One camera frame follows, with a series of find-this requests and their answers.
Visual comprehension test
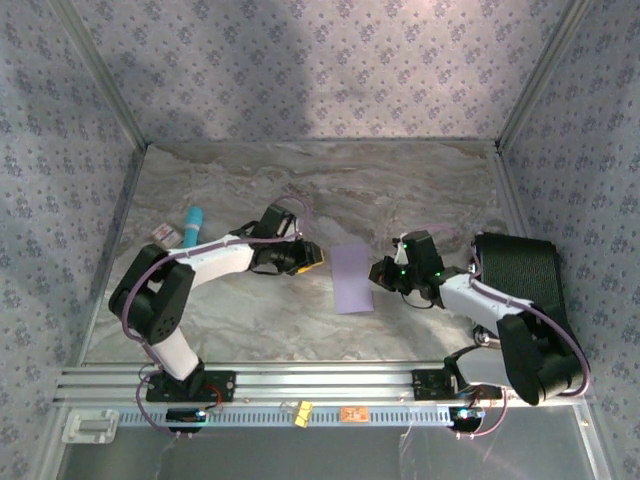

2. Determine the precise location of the grey slotted cable duct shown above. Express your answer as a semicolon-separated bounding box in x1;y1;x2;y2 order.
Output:
117;404;456;429

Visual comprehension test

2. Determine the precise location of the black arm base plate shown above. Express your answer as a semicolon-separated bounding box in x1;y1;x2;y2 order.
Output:
145;369;237;404
412;368;504;401

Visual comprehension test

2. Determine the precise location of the black controller board with LED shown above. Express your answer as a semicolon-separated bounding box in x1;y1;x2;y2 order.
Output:
165;408;209;427
448;407;485;430

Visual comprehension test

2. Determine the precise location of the teal blue cylinder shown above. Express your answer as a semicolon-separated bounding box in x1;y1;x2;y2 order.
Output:
182;207;205;249

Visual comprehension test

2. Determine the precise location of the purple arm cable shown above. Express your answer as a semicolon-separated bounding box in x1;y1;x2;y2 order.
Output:
119;194;314;440
424;224;592;440

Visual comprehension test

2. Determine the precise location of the aluminium table edge strip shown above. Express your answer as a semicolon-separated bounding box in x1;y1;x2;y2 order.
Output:
492;142;534;239
74;144;149;366

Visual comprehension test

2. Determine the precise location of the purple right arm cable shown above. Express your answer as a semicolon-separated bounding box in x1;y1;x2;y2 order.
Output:
424;224;592;440

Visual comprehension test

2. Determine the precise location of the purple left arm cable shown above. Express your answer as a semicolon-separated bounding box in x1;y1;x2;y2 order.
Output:
119;194;314;440

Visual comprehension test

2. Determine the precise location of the aluminium mounting rail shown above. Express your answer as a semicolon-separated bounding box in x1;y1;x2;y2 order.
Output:
54;363;594;404

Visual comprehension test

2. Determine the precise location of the purple paper sheet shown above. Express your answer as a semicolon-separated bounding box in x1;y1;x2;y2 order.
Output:
330;243;376;316

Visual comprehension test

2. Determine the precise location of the white plastic bracket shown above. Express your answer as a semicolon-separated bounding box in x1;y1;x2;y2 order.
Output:
62;408;120;445

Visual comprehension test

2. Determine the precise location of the aluminium frame post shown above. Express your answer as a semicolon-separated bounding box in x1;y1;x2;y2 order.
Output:
49;0;151;149
494;0;596;151

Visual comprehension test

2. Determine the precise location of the black ribbed case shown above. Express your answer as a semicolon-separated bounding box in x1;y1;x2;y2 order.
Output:
471;231;572;351

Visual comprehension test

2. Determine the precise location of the yellow binder clip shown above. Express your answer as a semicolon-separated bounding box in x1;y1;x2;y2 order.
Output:
279;399;314;429

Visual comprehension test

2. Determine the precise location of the clear acrylic panel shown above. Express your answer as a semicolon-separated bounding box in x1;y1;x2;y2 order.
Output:
52;403;614;480

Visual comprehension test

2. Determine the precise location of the small red white card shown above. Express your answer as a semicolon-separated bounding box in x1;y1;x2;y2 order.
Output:
151;223;181;246

